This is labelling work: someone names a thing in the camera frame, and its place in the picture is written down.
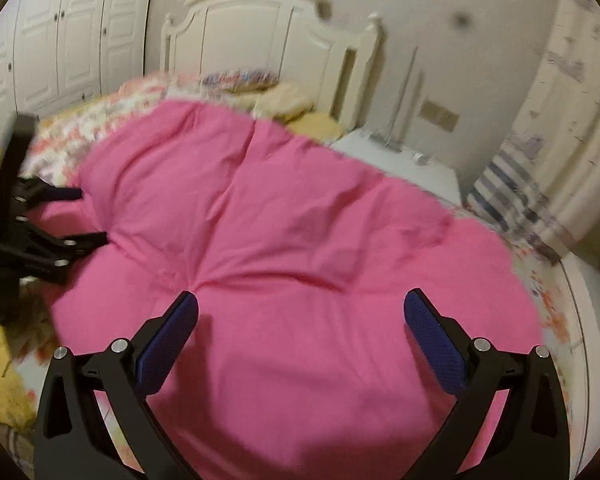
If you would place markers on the pink quilt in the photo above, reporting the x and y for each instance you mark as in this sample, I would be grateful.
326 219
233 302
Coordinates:
290 220

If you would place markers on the patterned round pillow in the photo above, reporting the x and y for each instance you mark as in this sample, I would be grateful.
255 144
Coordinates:
235 80

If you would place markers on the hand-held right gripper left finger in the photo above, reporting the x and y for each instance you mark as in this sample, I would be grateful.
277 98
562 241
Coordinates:
162 350

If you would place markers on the wall socket plate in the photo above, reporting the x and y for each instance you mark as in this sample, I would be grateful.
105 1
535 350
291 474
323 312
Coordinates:
440 115

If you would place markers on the yellow bed sheet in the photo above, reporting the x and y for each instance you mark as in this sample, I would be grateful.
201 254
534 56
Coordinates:
315 127

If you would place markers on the small white object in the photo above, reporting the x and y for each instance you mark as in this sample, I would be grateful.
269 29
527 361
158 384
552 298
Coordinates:
422 159

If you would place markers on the white wardrobe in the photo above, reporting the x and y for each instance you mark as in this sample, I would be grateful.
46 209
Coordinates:
80 35

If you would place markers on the striped printed curtain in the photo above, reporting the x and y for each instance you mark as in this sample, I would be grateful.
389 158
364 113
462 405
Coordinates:
555 135

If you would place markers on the cream pillow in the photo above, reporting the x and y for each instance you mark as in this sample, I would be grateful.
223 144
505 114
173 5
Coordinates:
285 100

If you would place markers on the metal rod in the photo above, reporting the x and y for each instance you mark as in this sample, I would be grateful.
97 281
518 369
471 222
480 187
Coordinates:
402 90

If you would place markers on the floral quilt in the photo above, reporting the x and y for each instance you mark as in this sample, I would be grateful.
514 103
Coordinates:
80 130

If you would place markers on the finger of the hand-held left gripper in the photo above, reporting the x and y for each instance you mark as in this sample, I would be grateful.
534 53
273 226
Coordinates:
65 250
62 193

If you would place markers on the white nightstand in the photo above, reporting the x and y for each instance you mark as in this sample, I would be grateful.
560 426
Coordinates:
410 175

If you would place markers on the yellow printed cloth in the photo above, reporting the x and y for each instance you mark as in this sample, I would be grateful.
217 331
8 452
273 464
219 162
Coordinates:
0 375

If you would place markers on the white wooden headboard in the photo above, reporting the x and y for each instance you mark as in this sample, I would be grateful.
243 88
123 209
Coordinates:
245 35

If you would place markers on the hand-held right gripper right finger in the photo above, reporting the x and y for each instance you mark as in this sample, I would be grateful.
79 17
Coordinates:
435 345

